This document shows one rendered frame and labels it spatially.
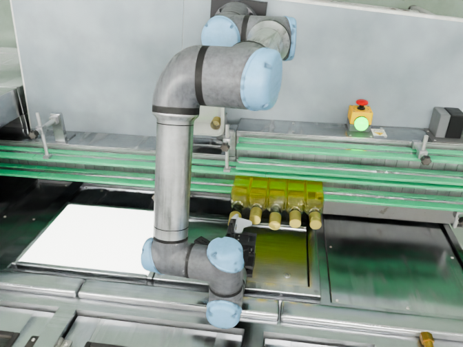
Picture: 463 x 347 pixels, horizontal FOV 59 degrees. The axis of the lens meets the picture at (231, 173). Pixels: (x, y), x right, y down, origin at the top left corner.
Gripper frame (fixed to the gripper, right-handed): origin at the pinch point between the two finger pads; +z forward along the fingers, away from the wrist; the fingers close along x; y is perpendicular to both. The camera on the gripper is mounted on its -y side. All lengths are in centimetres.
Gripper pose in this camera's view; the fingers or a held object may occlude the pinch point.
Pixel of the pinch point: (234, 222)
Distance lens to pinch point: 119.1
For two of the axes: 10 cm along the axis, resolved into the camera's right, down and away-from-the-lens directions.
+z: 1.4, -4.8, 8.7
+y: 9.9, 0.7, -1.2
